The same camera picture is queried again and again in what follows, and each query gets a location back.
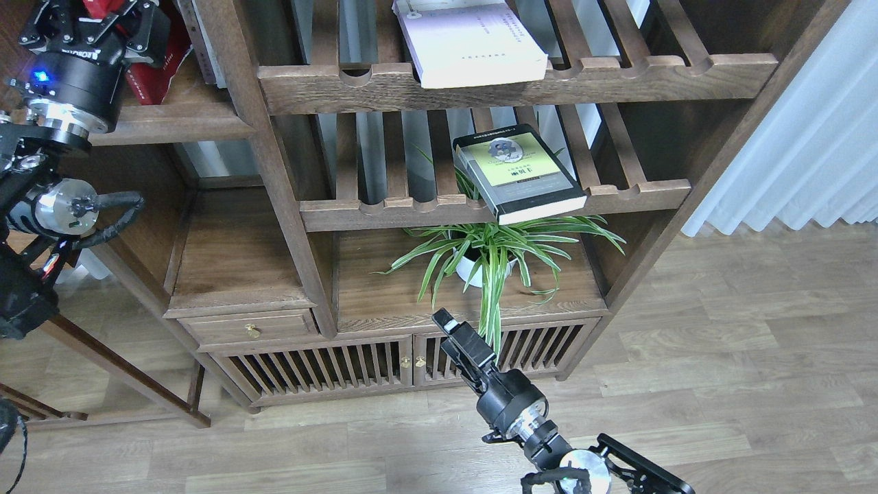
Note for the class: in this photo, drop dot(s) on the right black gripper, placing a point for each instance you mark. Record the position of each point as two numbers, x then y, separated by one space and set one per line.
512 406

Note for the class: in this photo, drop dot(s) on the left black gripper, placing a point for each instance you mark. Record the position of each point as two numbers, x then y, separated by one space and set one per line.
80 62

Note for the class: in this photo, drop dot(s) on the red paperback book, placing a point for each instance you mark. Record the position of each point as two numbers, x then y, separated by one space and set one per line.
150 85

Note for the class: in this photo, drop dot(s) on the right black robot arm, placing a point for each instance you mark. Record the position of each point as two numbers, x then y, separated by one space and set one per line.
591 470

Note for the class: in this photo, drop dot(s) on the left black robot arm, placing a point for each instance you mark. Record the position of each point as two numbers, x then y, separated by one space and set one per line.
63 214

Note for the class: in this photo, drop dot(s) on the white plant pot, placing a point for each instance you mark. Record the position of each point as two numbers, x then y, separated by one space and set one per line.
475 264

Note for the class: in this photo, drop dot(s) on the green spider plant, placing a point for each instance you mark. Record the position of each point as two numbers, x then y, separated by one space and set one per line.
446 244

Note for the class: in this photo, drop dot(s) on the upright white book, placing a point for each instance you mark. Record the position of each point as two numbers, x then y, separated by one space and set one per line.
204 53

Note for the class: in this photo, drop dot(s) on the black and green book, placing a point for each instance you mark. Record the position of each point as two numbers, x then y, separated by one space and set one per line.
517 175

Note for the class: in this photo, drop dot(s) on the dark wooden bookshelf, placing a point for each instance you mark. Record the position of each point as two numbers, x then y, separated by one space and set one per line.
304 172

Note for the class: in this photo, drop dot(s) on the brass drawer knob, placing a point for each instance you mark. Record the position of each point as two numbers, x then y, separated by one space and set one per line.
253 331

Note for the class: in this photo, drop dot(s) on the white and lilac book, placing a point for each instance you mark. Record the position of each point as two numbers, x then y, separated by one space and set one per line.
458 44

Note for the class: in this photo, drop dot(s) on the white curtain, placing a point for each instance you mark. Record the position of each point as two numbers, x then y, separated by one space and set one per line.
814 157

